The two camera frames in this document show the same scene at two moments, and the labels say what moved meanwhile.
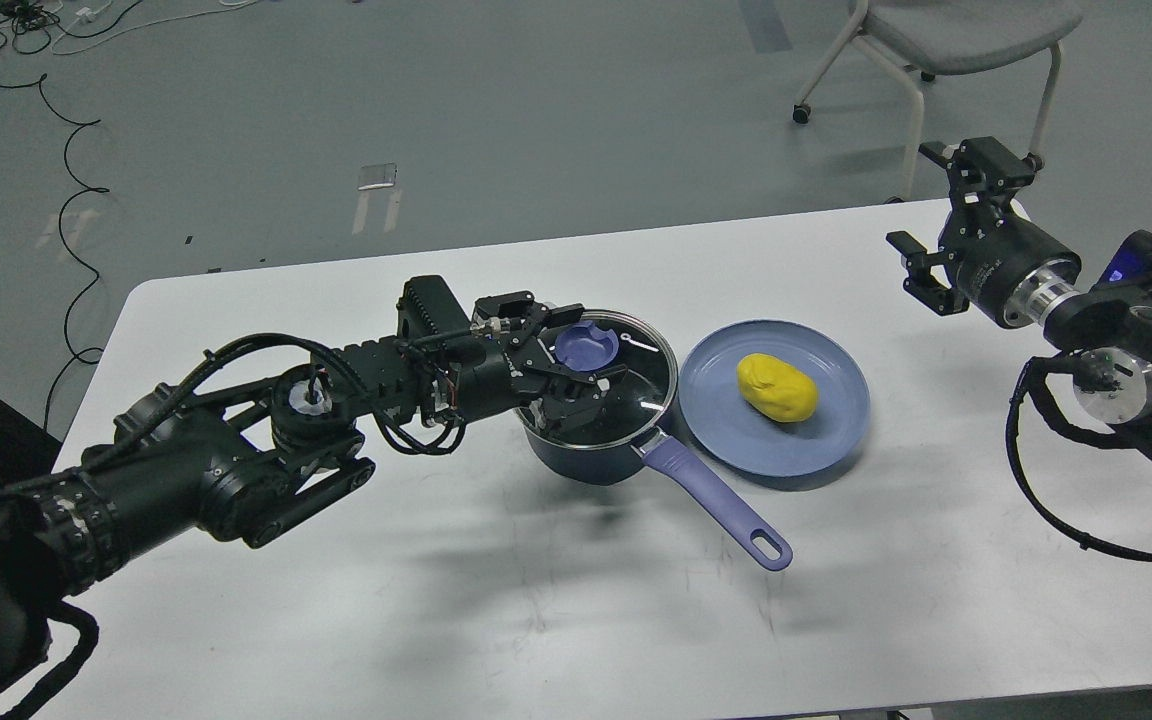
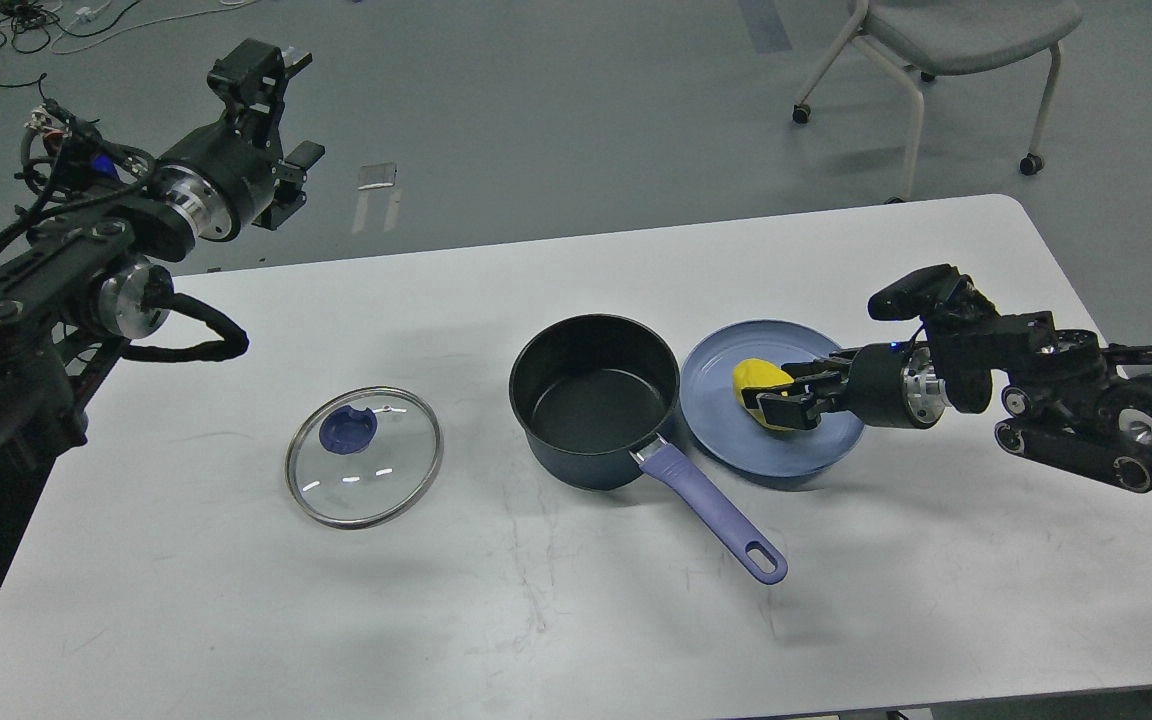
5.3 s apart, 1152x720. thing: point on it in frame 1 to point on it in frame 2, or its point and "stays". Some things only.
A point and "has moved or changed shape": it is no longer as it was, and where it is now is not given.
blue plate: (724, 426) stays
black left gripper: (495, 379) to (218, 180)
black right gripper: (991, 253) to (895, 384)
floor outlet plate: (375, 176) stays
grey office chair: (943, 36) stays
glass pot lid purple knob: (586, 347) has moved or changed shape
